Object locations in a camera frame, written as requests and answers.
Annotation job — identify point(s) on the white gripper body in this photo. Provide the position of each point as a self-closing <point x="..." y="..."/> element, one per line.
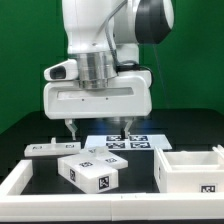
<point x="126" y="95"/>

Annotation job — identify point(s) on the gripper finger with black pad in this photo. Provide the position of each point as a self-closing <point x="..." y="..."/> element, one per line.
<point x="125" y="131"/>
<point x="72" y="127"/>

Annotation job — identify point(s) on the white door panel with knob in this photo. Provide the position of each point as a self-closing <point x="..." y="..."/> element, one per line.
<point x="52" y="149"/>

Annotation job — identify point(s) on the white cabinet body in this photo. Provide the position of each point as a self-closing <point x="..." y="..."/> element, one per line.
<point x="189" y="171"/>

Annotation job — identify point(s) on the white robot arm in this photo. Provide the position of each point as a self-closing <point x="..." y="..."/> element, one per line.
<point x="102" y="77"/>

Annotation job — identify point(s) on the white cabinet top block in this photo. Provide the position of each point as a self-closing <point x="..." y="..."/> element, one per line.
<point x="87" y="173"/>

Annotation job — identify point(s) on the white sheet with markers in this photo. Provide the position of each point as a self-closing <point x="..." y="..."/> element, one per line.
<point x="132" y="142"/>

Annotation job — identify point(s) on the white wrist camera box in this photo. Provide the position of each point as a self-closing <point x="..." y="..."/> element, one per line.
<point x="64" y="71"/>

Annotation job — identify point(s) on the white table border frame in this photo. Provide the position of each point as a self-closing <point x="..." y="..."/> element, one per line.
<point x="17" y="207"/>

